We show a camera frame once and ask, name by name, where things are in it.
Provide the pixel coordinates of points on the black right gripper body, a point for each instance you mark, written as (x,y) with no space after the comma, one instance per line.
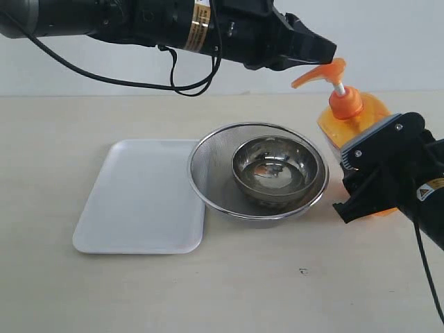
(402,160)

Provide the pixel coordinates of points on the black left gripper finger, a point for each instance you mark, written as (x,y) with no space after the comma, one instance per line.
(304,46)

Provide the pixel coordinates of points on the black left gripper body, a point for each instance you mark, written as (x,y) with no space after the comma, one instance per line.
(250,32)

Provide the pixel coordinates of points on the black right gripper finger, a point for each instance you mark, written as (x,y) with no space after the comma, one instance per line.
(362,205)

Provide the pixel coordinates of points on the orange pump soap bottle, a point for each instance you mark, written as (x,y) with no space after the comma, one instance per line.
(350,112)

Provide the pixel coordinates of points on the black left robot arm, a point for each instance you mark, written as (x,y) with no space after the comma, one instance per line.
(186,24)

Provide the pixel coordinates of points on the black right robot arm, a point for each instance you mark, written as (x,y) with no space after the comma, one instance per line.
(429,216)

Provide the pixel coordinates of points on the small stainless steel bowl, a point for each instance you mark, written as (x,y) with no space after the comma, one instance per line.
(275,169)

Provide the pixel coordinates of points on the steel mesh strainer basket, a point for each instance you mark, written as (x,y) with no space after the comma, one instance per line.
(210,174)

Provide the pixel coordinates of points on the white rectangular tray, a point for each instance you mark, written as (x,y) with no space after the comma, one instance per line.
(142,202)

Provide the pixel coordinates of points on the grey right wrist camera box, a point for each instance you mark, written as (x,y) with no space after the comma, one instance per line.
(348,150)

